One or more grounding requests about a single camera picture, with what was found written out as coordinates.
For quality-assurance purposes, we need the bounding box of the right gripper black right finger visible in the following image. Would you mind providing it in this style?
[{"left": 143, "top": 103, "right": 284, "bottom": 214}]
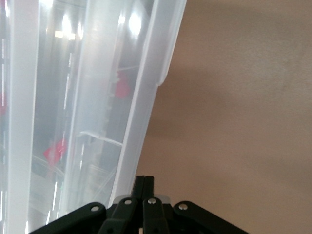
[{"left": 142, "top": 175, "right": 247, "bottom": 234}]

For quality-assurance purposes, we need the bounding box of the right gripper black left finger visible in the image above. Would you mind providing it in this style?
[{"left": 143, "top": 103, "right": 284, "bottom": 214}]
[{"left": 28, "top": 175, "right": 146, "bottom": 234}]

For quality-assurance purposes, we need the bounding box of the clear plastic box lid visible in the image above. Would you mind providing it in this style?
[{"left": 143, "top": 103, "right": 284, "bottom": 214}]
[{"left": 0, "top": 0, "right": 188, "bottom": 234}]

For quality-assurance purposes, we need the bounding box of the red block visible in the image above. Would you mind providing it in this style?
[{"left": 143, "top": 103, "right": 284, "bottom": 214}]
[
  {"left": 114, "top": 77, "right": 132, "bottom": 100},
  {"left": 43, "top": 138, "right": 69, "bottom": 167}
]

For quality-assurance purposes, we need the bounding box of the brown table mat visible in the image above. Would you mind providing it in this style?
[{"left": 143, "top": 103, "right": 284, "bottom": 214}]
[{"left": 135, "top": 0, "right": 312, "bottom": 234}]

